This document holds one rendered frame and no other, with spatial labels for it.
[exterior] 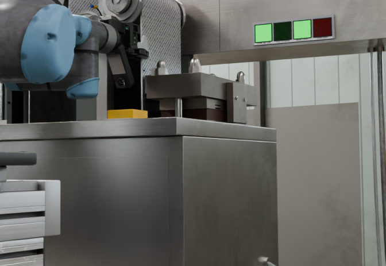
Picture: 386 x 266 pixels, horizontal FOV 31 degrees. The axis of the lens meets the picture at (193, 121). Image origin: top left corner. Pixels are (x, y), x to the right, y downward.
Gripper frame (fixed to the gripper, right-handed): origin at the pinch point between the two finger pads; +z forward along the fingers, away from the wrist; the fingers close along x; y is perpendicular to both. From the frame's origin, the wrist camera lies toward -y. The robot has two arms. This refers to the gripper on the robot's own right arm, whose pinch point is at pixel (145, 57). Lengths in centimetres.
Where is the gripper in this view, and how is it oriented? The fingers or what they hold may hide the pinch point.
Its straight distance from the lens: 193.7
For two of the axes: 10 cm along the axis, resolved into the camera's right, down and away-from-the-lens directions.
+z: 4.3, 0.5, 9.0
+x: -9.0, 0.4, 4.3
